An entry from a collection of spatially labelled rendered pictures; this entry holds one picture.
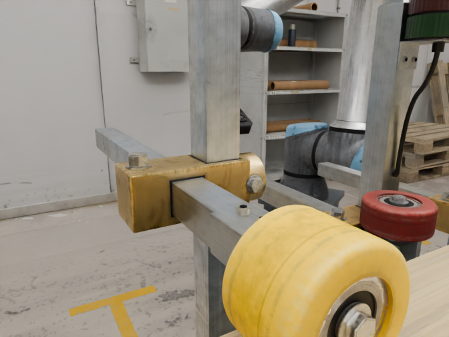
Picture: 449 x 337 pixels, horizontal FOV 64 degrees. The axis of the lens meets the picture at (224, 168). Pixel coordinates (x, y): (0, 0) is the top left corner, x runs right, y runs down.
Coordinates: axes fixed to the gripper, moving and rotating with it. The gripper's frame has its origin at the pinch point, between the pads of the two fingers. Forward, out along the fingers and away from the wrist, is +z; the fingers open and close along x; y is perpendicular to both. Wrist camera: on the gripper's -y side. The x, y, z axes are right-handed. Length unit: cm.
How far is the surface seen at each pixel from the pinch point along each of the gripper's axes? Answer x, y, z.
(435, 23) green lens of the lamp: -1, -43, -27
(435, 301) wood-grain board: 14, -55, -7
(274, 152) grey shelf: -187, 223, 58
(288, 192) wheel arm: 0.2, -23.5, -3.4
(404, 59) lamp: -2.9, -39.1, -23.7
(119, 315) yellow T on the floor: 9, 77, 83
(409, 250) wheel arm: -0.4, -44.5, -2.4
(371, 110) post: -2.3, -35.7, -17.5
